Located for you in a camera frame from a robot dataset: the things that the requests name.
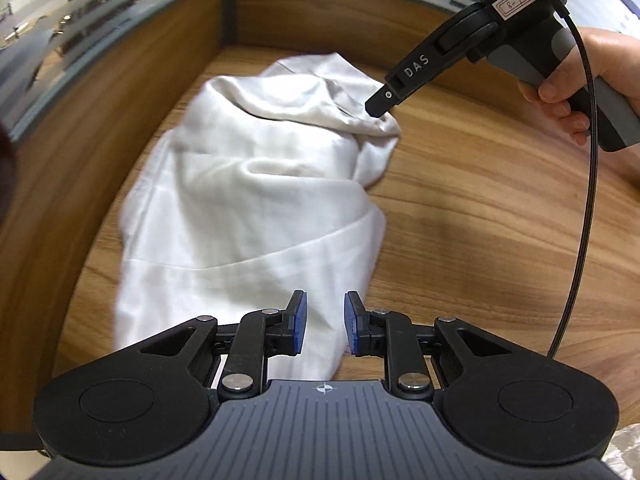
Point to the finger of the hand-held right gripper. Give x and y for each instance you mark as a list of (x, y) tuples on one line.
[(415, 70)]

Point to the dark brown object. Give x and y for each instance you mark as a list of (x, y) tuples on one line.
[(5, 175)]

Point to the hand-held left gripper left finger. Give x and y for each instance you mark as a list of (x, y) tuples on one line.
[(299, 322)]

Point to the person's right hand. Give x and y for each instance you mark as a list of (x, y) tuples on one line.
[(615, 60)]

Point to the black partition post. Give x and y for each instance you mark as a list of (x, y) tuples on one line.
[(229, 10)]

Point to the white shirt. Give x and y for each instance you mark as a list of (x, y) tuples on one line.
[(240, 200)]

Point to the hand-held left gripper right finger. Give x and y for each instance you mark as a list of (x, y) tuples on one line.
[(350, 325)]

